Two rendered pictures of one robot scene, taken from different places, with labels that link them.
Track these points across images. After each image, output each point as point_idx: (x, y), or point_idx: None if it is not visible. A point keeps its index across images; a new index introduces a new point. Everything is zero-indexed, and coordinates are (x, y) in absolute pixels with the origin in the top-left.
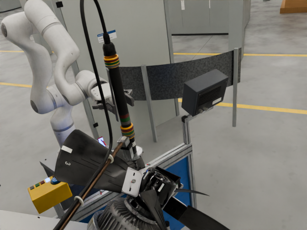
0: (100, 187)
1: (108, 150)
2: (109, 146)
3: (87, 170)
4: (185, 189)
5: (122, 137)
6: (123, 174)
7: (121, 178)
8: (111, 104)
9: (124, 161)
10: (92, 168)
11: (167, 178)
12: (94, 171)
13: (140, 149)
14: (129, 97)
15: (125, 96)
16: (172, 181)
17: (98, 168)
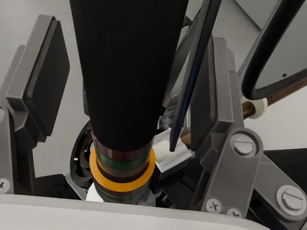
0: (265, 150)
1: (261, 90)
2: (256, 91)
3: (306, 170)
4: (44, 176)
5: (161, 163)
6: (188, 166)
7: (196, 161)
8: (223, 54)
9: (165, 190)
10: (291, 174)
11: (75, 159)
12: (281, 169)
13: (93, 187)
14: (52, 37)
15: (35, 101)
16: (77, 144)
17: (304, 72)
